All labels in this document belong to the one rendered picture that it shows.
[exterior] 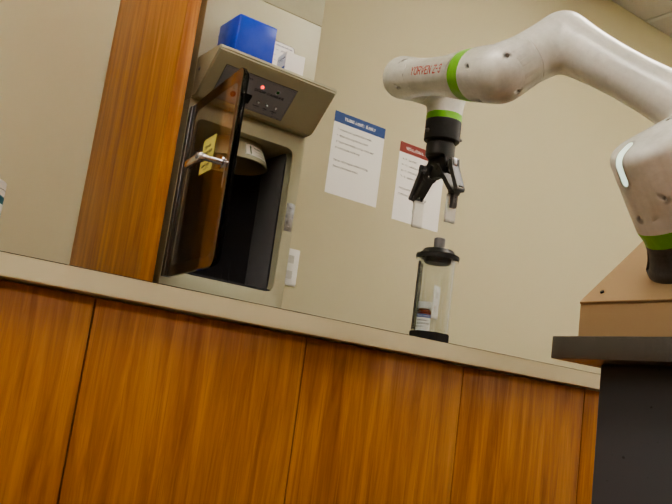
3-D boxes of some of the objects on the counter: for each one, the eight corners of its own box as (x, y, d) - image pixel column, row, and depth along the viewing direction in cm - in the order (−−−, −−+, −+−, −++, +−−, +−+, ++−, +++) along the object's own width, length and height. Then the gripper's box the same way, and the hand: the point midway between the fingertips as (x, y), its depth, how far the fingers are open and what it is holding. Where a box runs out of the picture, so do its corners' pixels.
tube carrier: (397, 336, 203) (407, 252, 207) (429, 343, 209) (438, 261, 213) (427, 337, 194) (437, 249, 198) (459, 344, 200) (468, 258, 204)
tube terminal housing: (113, 302, 199) (166, 10, 213) (230, 324, 217) (272, 53, 231) (154, 299, 179) (210, -23, 193) (279, 323, 197) (322, 27, 211)
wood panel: (62, 298, 207) (157, -188, 232) (74, 300, 209) (166, -183, 234) (136, 291, 167) (241, -295, 193) (150, 294, 169) (252, -287, 194)
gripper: (484, 138, 202) (475, 223, 199) (423, 155, 223) (414, 232, 220) (460, 130, 198) (451, 217, 195) (401, 148, 220) (391, 226, 216)
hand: (432, 220), depth 208 cm, fingers open, 13 cm apart
